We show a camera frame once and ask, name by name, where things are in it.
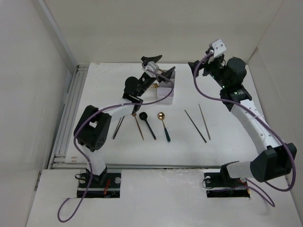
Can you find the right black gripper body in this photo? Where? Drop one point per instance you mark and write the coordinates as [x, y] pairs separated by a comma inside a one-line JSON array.
[[215, 70]]

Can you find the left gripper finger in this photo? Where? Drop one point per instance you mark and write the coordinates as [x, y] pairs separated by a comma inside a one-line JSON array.
[[155, 59], [168, 75]]

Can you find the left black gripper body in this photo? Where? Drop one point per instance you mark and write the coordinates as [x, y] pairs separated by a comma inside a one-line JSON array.
[[145, 84]]

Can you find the gold green-handled spoon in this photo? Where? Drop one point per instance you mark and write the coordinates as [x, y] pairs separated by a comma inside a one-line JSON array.
[[161, 117]]

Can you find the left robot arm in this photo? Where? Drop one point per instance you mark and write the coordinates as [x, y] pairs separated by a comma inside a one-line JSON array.
[[91, 132]]

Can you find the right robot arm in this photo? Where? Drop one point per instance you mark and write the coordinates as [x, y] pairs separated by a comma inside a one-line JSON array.
[[275, 157]]

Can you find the rose gold fork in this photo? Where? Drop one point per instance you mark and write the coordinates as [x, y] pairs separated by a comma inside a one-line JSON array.
[[139, 128]]

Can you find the black spoon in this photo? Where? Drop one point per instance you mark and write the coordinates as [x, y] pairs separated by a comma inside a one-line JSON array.
[[143, 116]]

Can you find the left black chopstick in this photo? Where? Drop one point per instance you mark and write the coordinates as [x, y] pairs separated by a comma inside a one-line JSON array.
[[121, 124]]

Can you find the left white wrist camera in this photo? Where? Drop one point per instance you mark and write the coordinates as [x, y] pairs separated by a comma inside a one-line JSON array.
[[150, 68]]

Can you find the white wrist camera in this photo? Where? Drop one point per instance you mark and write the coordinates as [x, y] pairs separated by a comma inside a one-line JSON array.
[[216, 49], [150, 68]]

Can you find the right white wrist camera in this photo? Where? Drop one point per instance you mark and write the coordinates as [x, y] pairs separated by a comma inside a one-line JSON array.
[[216, 49]]

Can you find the aluminium rail front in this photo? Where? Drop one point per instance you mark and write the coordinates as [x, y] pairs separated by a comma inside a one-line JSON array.
[[120, 166]]

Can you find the aluminium rail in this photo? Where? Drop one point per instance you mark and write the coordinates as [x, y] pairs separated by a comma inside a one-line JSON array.
[[120, 166], [66, 121]]

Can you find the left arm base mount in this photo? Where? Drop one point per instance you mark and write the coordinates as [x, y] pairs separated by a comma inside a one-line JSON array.
[[107, 188]]

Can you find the aluminium rail left side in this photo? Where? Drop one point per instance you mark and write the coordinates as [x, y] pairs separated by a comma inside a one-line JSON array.
[[66, 121]]

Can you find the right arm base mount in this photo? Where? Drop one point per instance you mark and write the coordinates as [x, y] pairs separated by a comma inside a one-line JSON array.
[[218, 187]]

